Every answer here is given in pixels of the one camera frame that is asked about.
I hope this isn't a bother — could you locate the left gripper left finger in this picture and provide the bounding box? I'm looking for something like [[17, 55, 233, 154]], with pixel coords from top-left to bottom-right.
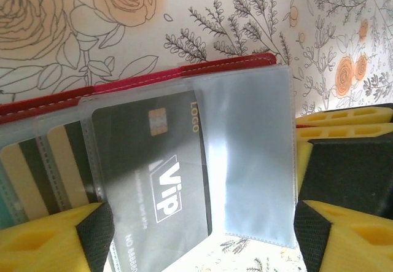
[[0, 201, 116, 272]]

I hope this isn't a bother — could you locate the gold card with black stripe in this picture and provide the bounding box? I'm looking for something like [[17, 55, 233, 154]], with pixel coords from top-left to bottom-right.
[[0, 124, 104, 223]]

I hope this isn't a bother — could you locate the black VIP card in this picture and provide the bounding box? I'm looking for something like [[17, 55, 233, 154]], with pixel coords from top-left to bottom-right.
[[90, 89, 214, 272]]

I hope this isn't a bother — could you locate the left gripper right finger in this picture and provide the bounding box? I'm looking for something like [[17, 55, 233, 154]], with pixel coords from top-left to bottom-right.
[[294, 200, 393, 272]]

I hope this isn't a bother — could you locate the red card holder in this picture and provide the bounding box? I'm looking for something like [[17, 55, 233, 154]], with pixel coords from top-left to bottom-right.
[[0, 52, 300, 272]]

